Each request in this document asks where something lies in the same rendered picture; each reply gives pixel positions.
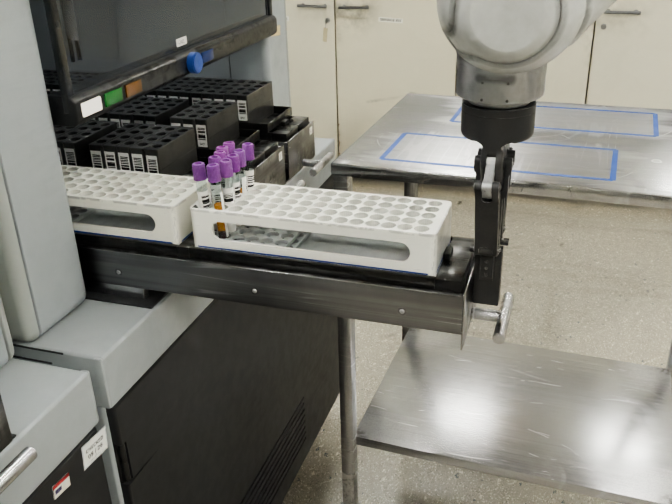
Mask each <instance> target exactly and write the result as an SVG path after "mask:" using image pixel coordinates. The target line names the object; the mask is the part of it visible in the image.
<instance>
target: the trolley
mask: <svg viewBox="0 0 672 504"><path fill-rule="evenodd" d="M536 102H537V104H536V115H535V128H534V134H533V135H532V137H531V138H529V139H528V140H526V141H523V142H520V143H516V144H514V143H510V147H512V148H513V150H516V158H515V163H514V166H513V169H512V178H511V185H510V188H509V191H508V193H516V194H526V195H536V196H546V197H555V198H565V199H575V200H585V201H595V202H605V203H614V204H624V205H634V206H644V207H654V208H664V209H672V110H671V109H655V108H639V107H623V106H607V105H591V104H575V103H559V102H543V101H536ZM461 106H462V98H461V97H459V96H446V95H430V94H414V93H407V94H406V95H405V96H404V97H403V98H402V99H401V100H400V101H399V102H398V103H396V104H395V105H394V106H393V107H392V108H391V109H390V110H389V111H388V112H387V113H386V114H384V115H383V116H382V117H381V118H380V119H379V120H378V121H377V122H376V123H375V124H373V125H372V126H371V127H370V128H369V129H368V130H367V131H366V132H365V133H364V134H362V135H361V136H360V137H359V138H358V139H357V140H356V141H355V142H354V143H353V144H351V145H350V146H349V147H348V148H347V149H346V150H345V151H344V152H343V153H342V154H341V155H339V156H338V157H337V158H336V159H335V160H334V161H333V162H332V163H331V174H332V175H333V188H334V190H340V191H350V192H353V184H352V177H359V178H369V179H379V180H388V181H398V182H404V197H414V198H418V184H428V185H438V186H447V187H457V188H467V189H474V188H473V185H474V182H475V179H476V173H475V172H474V158H475V155H477V154H478V148H482V145H481V144H480V143H478V142H477V141H471V140H469V139H467V138H466V137H464V136H463V135H462V133H461ZM337 322H338V356H339V390H340V423H341V457H342V490H343V504H361V501H358V462H357V445H361V446H365V447H370V448H374V449H379V450H383V451H388V452H392V453H397V454H401V455H406V456H410V457H415V458H419V459H424V460H428V461H433V462H437V463H442V464H446V465H451V466H455V467H460V468H464V469H469V470H473V471H478V472H482V473H487V474H491V475H496V476H500V477H505V478H509V479H514V480H518V481H523V482H527V483H532V484H536V485H541V486H545V487H550V488H554V489H559V490H563V491H568V492H572V493H577V494H581V495H586V496H590V497H595V498H599V499H604V500H608V501H613V502H617V503H622V504H672V339H671V344H670V349H669V355H668V360H667V365H666V368H660V367H654V366H648V365H641V364H635V363H629V362H623V361H617V360H611V359H605V358H599V357H593V356H587V355H581V354H575V353H569V352H563V351H557V350H551V349H544V348H538V347H532V346H526V345H520V344H514V343H508V342H504V343H502V344H496V343H494V342H493V340H490V339H484V338H478V337H472V336H466V339H465V342H464V345H463V348H462V350H460V345H461V335H460V334H453V333H446V332H439V331H432V330H425V329H418V328H411V327H404V326H402V343H401V345H400V347H399V349H398V351H397V353H396V355H395V357H394V358H393V360H392V362H391V364H390V366H389V368H388V370H387V372H386V374H385V376H384V378H383V380H382V381H381V383H380V385H379V387H378V389H377V391H376V393H375V395H374V397H373V399H372V401H371V403H370V404H369V406H368V408H367V410H366V412H365V414H364V416H363V418H362V420H361V422H360V424H359V426H358V428H357V407H356V351H355V319H349V318H342V317H337Z"/></svg>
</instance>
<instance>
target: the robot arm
mask: <svg viewBox="0 0 672 504"><path fill-rule="evenodd" d="M616 1H617V0H437V13H438V18H439V22H440V25H441V28H442V31H443V33H444V34H445V36H446V38H447V39H448V41H449V42H450V44H451V45H452V46H453V48H454V49H455V50H456V53H457V59H456V71H457V73H456V76H457V83H456V90H455V93H456V94H457V95H458V96H459V97H461V98H462V106H461V133H462V135H463V136H464V137H466V138H467V139H469V140H471V141H477V142H478V143H480V144H481V145H482V148H478V154H477V155H475V158H474V172H475V173H476V179H475V182H474V185H473V188H474V193H475V231H474V245H471V246H470V249H469V251H470V252H474V254H475V256H474V274H473V292H472V302H473V303H478V304H486V305H493V306H498V304H499V300H500V289H501V275H502V262H503V248H504V246H508V244H509V238H503V233H504V231H505V229H506V226H505V217H506V207H507V196H508V191H509V188H510V185H511V178H512V169H513V166H514V163H515V158H516V150H513V148H512V147H510V143H514V144H516V143H520V142H523V141H526V140H528V139H529V138H531V137H532V135H533V134H534V128H535V115H536V104H537V102H536V100H538V99H540V98H541V97H542V96H543V95H544V92H545V84H546V73H547V63H549V62H550V61H552V60H553V59H555V58H556V57H557V56H558V55H560V54H561V53H562V52H563V51H564V50H565V49H566V48H567V47H568V46H570V45H572V44H573V43H574V42H575V41H577V40H578V38H579V37H580V36H581V35H582V34H583V33H584V32H585V31H586V30H587V29H588V28H589V27H590V26H591V25H592V24H593V23H594V22H595V21H596V20H597V19H598V18H599V17H600V16H601V15H602V14H603V13H604V12H605V11H606V10H607V9H608V8H609V7H610V6H611V5H613V4H614V3H615V2H616ZM501 245H504V246H501Z"/></svg>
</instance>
